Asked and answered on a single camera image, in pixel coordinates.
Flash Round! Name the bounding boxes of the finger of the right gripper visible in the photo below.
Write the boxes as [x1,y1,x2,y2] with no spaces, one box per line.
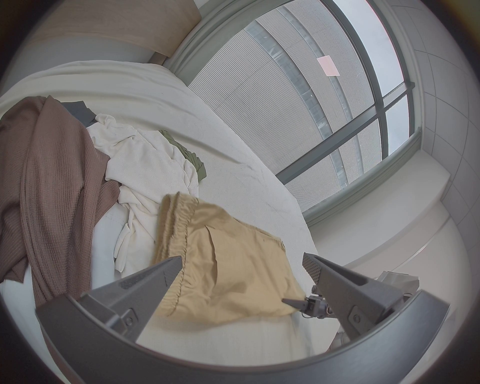
[281,298,307,313]

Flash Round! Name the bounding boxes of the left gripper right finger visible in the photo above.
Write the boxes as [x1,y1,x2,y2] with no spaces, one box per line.
[302,252,407,340]

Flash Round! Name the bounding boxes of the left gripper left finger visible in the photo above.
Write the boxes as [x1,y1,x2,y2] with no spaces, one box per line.
[80,256,184,336]

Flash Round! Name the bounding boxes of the tan shorts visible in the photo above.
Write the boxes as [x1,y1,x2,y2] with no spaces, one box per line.
[153,192,307,324]

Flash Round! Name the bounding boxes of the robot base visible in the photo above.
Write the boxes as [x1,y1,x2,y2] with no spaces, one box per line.
[328,330,352,352]

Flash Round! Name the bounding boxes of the bed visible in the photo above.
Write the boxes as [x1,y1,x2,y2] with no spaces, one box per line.
[0,0,320,376]

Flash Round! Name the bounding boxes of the brown garment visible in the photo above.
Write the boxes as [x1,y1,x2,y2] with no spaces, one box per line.
[0,95,121,307]

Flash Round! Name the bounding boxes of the white garment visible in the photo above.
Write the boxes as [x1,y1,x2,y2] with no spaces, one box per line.
[86,113,200,273]

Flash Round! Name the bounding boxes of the green garment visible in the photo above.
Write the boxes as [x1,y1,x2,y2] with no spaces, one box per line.
[158,129,207,184]

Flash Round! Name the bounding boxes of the window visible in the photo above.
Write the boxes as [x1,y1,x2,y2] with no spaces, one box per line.
[165,0,423,226]

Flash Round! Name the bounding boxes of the dark grey garment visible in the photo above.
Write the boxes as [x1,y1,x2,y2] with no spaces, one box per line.
[60,100,98,127]

